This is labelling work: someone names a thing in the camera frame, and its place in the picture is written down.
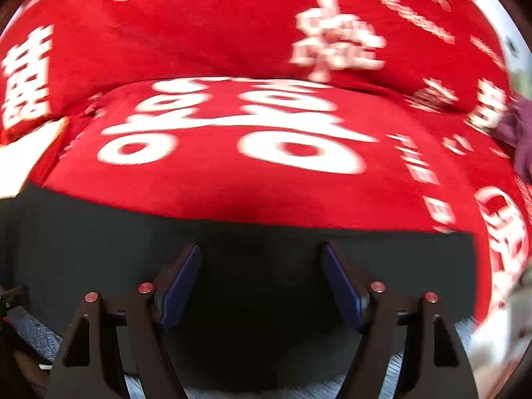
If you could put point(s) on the black pants with grey waistband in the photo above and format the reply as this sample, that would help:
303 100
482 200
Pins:
104 249

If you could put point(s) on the red printed blanket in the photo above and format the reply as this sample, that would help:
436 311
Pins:
249 50

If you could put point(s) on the white cloth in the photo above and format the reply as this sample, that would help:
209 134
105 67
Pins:
20 162

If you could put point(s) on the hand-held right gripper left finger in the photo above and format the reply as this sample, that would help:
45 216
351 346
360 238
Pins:
178 286

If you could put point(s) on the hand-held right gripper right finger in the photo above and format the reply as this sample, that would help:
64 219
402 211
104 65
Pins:
345 286

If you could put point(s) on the purple cloth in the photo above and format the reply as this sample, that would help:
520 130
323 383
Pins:
519 133

